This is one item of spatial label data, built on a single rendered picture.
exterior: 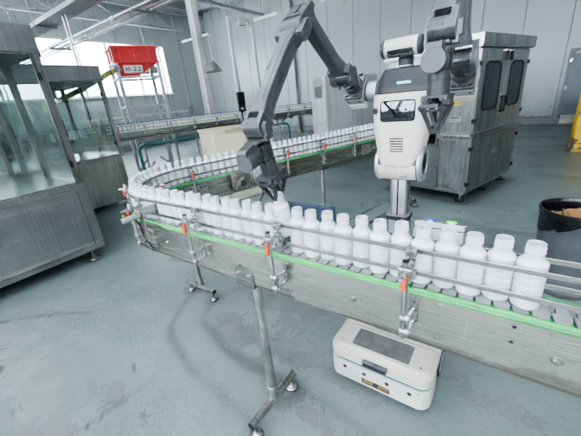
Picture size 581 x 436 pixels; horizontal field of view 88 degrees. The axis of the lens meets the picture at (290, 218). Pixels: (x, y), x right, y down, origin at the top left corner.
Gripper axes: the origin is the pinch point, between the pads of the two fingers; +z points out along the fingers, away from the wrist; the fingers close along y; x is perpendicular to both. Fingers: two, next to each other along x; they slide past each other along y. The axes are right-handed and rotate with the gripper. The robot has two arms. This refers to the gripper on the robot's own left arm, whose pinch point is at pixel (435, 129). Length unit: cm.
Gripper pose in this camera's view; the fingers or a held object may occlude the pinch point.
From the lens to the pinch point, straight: 97.9
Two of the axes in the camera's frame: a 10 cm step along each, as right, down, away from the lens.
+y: 5.7, -3.5, 7.4
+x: -8.2, -1.4, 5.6
